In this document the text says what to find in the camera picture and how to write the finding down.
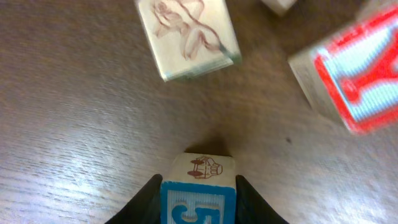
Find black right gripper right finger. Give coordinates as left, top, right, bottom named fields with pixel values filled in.
left=235, top=175, right=289, bottom=224

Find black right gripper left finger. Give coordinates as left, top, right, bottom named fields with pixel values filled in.
left=105, top=174, right=162, bottom=224

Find blue number 5 block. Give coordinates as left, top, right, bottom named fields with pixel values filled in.
left=160, top=152, right=238, bottom=224

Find red letter Y block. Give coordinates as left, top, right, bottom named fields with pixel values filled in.
left=288, top=1, right=397, bottom=134

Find green letter V block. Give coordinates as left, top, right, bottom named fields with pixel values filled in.
left=136, top=0, right=242, bottom=82

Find red letter G block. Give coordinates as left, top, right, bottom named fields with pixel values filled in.
left=261, top=0, right=297, bottom=16

